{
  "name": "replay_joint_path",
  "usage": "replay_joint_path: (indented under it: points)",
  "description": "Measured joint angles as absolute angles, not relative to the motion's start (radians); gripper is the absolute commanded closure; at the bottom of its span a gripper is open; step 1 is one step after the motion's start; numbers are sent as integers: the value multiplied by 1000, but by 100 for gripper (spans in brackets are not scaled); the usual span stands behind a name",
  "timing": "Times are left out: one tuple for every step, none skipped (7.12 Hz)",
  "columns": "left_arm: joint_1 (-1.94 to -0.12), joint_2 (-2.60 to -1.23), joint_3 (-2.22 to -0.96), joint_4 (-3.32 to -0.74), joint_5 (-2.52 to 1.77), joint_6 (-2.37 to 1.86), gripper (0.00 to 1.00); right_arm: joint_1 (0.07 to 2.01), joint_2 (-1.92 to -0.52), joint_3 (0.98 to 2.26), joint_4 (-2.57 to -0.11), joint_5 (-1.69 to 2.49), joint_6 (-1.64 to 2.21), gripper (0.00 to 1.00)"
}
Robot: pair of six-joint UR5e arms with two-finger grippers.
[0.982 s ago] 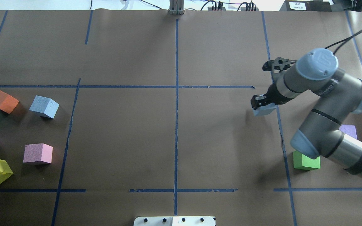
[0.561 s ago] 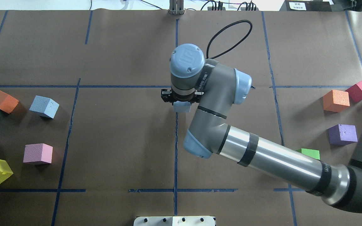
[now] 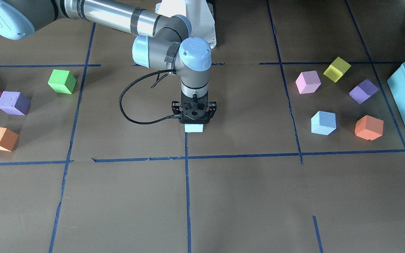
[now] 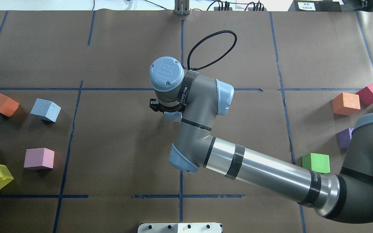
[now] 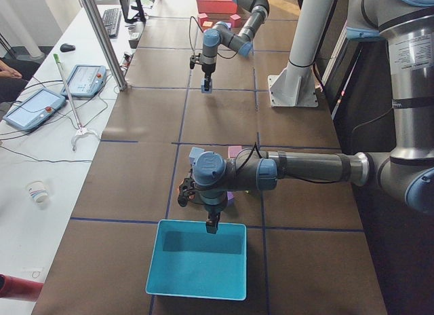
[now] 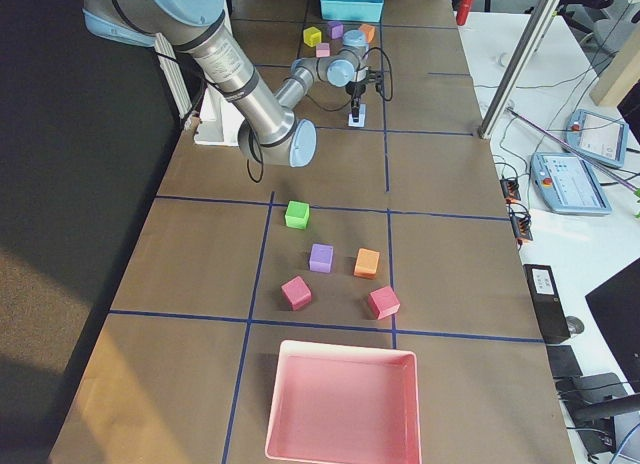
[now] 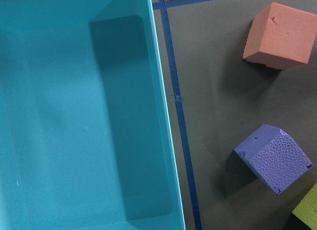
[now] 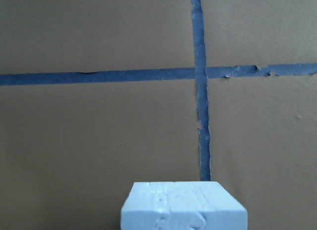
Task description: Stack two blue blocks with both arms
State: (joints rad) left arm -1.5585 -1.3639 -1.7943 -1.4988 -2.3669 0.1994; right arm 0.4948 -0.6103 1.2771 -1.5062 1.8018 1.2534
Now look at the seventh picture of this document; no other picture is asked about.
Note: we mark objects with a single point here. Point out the purple foam block left side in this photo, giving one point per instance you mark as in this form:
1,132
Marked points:
274,157

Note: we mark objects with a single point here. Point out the yellow foam block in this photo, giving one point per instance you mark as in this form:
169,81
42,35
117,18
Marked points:
306,210

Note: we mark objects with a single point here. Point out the orange foam block left side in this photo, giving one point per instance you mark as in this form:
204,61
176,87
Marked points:
281,37

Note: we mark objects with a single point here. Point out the teal plastic bin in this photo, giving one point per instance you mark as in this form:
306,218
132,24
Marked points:
85,139

